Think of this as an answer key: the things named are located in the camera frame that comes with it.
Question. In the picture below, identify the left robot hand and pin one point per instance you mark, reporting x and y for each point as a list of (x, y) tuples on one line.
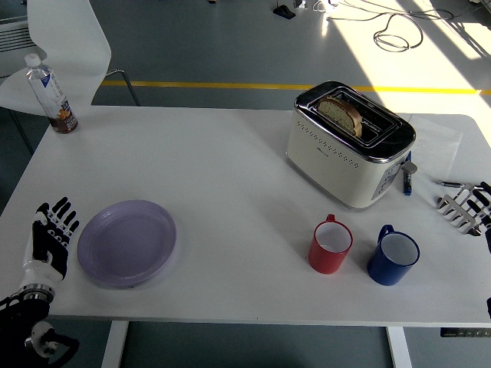
[(51, 245)]

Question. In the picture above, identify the purple plastic plate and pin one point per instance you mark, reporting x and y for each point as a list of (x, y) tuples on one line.
[(126, 243)]

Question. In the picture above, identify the bread slice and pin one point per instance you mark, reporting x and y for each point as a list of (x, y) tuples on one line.
[(339, 111)]

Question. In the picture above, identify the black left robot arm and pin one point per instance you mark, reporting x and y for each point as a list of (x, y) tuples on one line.
[(23, 310)]

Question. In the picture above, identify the white table leg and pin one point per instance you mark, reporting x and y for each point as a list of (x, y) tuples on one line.
[(114, 345), (399, 347)]

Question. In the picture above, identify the clear plastic drink bottle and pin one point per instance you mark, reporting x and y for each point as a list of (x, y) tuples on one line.
[(51, 96)]

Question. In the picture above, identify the white chair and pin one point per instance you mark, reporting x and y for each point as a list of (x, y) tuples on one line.
[(69, 42)]

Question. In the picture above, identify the white slatted radiator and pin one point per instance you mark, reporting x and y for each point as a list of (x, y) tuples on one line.
[(15, 36)]

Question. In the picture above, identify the red enamel mug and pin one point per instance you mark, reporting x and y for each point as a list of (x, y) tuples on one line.
[(326, 260)]

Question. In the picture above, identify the cream and chrome toaster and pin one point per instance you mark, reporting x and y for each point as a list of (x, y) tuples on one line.
[(333, 161)]

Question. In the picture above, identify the black floor device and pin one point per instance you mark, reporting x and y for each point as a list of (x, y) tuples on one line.
[(284, 11)]

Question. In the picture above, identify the blue enamel mug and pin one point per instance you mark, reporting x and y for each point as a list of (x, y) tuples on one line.
[(383, 272)]

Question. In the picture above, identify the blue marker pen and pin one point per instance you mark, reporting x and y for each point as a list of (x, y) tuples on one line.
[(406, 182)]

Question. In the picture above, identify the white paper sheet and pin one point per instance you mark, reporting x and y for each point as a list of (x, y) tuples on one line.
[(437, 142)]

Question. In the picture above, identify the silver ballpoint pen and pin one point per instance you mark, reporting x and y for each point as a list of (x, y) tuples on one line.
[(450, 184)]

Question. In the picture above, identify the silver metal toast rack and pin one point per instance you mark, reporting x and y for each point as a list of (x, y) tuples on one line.
[(454, 212)]

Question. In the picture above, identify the black table control panel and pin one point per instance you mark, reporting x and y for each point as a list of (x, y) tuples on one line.
[(464, 332)]

